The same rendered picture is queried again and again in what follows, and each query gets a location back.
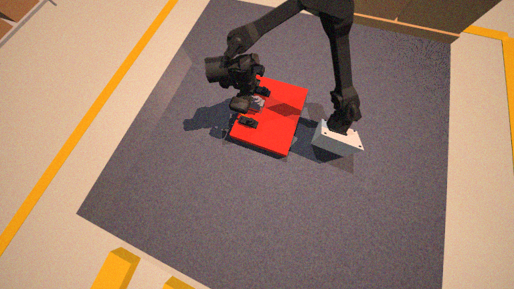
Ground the red flat rectangular deck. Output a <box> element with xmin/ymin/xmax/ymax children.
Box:
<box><xmin>230</xmin><ymin>75</ymin><xmax>308</xmax><ymax>157</ymax></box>

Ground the grey micro servo with orange cable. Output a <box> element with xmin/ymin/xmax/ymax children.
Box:
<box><xmin>250</xmin><ymin>95</ymin><xmax>265</xmax><ymax>111</ymax></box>

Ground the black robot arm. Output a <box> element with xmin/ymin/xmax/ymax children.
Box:
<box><xmin>204</xmin><ymin>0</ymin><xmax>362</xmax><ymax>136</ymax></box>

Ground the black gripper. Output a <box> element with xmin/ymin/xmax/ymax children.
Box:
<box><xmin>229</xmin><ymin>64</ymin><xmax>265</xmax><ymax>114</ymax></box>

